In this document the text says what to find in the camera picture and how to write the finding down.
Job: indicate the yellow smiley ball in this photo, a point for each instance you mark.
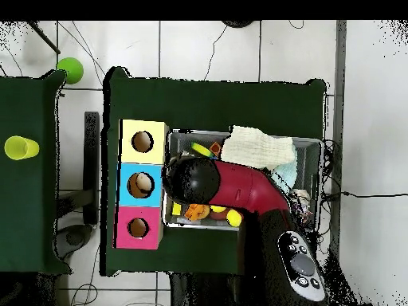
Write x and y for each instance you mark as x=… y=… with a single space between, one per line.
x=218 y=209

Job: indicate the wooden box with three holes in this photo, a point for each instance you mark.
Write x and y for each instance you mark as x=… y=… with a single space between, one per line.
x=141 y=172

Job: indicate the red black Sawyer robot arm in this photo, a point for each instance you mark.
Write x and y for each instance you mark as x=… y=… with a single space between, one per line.
x=242 y=188

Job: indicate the yellow-green plastic cup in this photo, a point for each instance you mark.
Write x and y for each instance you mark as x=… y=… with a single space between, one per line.
x=19 y=147

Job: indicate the black panel on stand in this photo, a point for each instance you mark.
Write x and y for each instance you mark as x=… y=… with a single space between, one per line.
x=92 y=166

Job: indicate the light blue knitted cloth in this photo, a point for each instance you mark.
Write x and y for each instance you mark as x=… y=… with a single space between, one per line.
x=287 y=175

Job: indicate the yellow-green plastic toy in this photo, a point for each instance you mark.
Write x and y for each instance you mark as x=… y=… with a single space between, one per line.
x=203 y=150

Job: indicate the small yellow block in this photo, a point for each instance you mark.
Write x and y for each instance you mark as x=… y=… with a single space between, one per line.
x=176 y=209

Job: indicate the black round base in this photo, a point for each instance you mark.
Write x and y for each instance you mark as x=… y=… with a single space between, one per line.
x=238 y=23

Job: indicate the dark green table cloth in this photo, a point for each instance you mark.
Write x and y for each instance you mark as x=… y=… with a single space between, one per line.
x=140 y=95

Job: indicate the side table with green cloth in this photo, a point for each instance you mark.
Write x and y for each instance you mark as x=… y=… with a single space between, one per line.
x=25 y=210

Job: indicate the plain yellow ball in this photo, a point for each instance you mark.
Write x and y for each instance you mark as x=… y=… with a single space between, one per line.
x=234 y=218

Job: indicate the long orange building block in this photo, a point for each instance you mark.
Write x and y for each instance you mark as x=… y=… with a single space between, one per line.
x=215 y=148

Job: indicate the green ball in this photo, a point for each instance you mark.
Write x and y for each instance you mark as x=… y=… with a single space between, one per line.
x=70 y=70

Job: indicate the shallow clear mesh bin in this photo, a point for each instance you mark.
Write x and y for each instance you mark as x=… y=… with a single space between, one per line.
x=309 y=159

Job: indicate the cream waffle cloth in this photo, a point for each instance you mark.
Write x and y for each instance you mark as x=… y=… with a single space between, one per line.
x=258 y=148

